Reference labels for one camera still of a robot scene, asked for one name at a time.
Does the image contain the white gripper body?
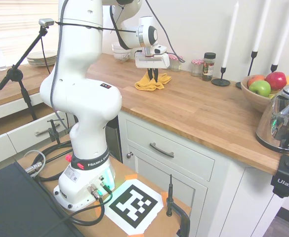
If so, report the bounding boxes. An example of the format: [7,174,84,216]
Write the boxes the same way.
[135,52,170,70]

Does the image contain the yellow cloth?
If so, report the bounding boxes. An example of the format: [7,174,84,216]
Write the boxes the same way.
[134,72,172,91]

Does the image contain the glass jar red checkered lid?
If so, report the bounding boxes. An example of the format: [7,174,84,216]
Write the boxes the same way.
[169,54,185,73]
[190,59,205,78]

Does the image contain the white bowl with pattern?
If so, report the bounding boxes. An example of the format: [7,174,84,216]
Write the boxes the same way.
[113,50,132,63]

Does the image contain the plain white bowl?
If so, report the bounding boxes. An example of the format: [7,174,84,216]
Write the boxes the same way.
[111,41,133,53]

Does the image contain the spice bottle black lid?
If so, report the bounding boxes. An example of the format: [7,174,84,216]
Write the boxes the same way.
[201,52,217,82]

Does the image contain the black candle holder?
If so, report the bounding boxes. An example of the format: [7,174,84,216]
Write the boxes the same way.
[210,66,231,87]
[235,50,259,90]

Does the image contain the black appliance front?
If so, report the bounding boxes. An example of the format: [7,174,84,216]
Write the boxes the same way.
[105,118,123,164]

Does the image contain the white taper candle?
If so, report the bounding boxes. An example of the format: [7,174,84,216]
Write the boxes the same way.
[221,0,240,69]
[253,0,271,53]
[273,0,289,66]

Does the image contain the white drawer front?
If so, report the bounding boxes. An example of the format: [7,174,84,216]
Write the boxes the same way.
[125,118,215,182]

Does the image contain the orange red apple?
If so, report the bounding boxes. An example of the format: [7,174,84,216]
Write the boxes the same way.
[247,74,267,87]

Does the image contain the wooden fruit bowl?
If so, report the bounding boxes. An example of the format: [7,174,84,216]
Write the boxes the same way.
[240,75,278,113]

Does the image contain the green apple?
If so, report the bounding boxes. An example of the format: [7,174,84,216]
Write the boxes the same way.
[248,80,272,97]

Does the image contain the stack of cream plates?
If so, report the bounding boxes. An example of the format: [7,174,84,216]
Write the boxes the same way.
[27,50,58,67]

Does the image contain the black bar clamp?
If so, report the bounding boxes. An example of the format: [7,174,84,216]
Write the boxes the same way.
[165,174,192,237]
[47,118,62,145]

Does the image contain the yellow banana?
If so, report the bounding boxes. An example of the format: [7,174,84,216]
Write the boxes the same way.
[267,89,281,100]

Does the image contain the stainless steel kettle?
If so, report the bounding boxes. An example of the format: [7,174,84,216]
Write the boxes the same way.
[255,79,289,152]

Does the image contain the black white fiducial tag sheet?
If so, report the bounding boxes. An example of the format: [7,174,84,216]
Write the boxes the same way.
[104,179,165,236]

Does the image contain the white kitchen cabinet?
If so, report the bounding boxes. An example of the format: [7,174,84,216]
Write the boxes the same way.
[118,110,285,237]

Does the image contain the white window blinds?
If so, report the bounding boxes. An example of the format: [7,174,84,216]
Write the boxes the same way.
[0,0,61,49]

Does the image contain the black flat panel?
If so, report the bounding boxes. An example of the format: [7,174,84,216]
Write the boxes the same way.
[0,161,80,237]

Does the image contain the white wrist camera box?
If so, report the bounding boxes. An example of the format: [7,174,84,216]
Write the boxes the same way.
[151,45,168,55]

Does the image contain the black cable to gripper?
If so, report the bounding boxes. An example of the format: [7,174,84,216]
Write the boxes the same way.
[144,0,186,63]

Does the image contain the metal drawer handle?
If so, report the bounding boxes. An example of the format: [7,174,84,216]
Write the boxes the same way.
[34,122,61,137]
[149,142,175,158]

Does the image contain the grey braided cable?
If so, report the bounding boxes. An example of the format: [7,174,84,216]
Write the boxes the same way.
[49,0,70,135]

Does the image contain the silver camera on stand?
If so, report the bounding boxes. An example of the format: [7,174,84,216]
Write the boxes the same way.
[39,18,55,27]

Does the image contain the black boom camera stand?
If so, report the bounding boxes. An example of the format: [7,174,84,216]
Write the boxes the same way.
[0,26,48,121]

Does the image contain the grey cable metal connector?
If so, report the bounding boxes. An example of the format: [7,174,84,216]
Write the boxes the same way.
[23,150,47,177]

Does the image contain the black base power cable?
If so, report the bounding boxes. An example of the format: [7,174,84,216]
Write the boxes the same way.
[37,142,114,227]

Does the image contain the black Ulanzi camera mount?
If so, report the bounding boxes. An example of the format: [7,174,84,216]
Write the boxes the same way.
[270,147,289,198]

